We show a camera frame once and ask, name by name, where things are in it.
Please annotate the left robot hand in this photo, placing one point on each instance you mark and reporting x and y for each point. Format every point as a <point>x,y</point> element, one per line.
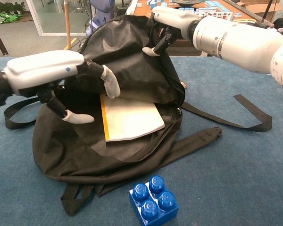
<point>37,70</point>

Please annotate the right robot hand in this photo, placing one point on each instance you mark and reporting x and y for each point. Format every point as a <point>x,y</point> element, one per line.
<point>174,18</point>

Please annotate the black fabric backpack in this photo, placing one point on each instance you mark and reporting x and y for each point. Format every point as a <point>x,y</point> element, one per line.
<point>132,58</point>

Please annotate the white book yellow spine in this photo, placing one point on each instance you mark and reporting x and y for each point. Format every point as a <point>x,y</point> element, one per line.
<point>132,117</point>

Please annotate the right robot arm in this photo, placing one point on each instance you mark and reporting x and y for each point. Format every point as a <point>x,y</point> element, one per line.
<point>240,44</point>

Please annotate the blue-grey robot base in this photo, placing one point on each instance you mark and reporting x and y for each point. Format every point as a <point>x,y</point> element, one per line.
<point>103,7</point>

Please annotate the black round dish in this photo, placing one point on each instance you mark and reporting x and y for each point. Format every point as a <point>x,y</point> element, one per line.
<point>188,2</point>

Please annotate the blue back mahjong tiles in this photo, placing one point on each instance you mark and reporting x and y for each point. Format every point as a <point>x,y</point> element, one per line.
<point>156,2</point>
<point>214,4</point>

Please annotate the brown mahjong table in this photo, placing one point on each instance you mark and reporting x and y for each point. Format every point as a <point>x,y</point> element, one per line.
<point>142,5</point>

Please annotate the mahjong tile row red print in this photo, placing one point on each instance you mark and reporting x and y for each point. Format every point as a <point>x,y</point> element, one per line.
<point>221,16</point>

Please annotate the wooden pole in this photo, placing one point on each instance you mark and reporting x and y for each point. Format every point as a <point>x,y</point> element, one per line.
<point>68,23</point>

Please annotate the green potted plants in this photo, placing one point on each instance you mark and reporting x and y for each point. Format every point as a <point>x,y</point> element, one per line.
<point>7,8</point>

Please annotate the black tripod stand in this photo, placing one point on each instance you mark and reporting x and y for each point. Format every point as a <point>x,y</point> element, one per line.
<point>250,13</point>

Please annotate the brown cardboard box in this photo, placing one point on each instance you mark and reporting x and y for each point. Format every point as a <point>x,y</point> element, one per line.
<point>259,7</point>

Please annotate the blue felt table mat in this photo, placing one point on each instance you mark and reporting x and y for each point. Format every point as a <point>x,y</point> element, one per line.
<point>226,176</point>

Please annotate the blue four-stud building block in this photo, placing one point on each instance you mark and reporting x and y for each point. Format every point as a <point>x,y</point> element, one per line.
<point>153,207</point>

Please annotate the glass partition white frame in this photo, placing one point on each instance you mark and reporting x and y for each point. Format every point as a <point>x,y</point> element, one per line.
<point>35,23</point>

